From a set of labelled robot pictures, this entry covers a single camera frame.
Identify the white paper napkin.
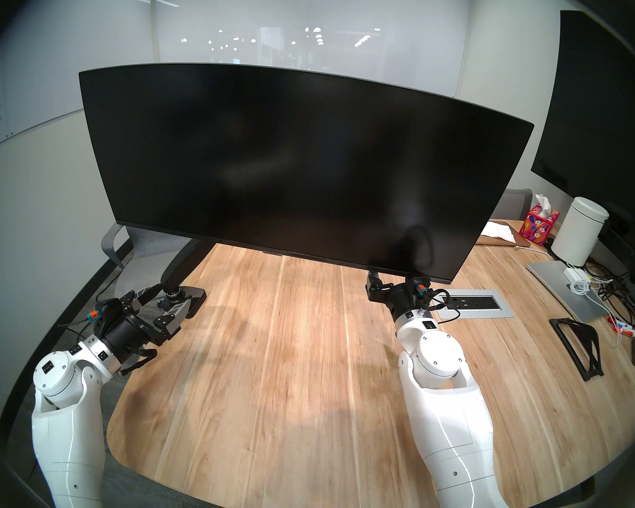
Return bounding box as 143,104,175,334
479,221,518,243

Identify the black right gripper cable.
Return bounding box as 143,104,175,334
423,287,462,322

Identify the glass whiteboard with handwriting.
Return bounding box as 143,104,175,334
0,0,157,158

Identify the large glass whiteboard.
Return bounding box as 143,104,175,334
153,0,471,99

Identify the white charger cable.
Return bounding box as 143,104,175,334
570,278,624,350

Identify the thin white cable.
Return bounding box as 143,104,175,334
514,244,556,260

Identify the large black wall television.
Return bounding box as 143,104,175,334
531,11,635,248

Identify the white cylindrical canister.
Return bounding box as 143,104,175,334
551,197,610,267

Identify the colourful floral tissue box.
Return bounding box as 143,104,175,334
519,195,560,247

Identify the silver table power outlet panel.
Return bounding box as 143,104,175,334
434,288,515,320

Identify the black cable bundle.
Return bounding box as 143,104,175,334
587,258,635,328

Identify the black curved wide monitor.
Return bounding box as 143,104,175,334
78,62,535,285

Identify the black left gripper strap cable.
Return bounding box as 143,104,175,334
119,347,158,376

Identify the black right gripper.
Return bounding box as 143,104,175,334
366,270,439,322

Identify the black folding laptop stand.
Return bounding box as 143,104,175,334
549,317,605,382

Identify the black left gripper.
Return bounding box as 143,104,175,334
87,285,194,362

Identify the brown leather desk pad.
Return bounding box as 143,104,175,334
474,220,531,247

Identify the silver laptop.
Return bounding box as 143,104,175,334
525,260,622,323

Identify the grey mesh office chair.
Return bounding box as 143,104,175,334
102,222,191,306
492,188,533,222

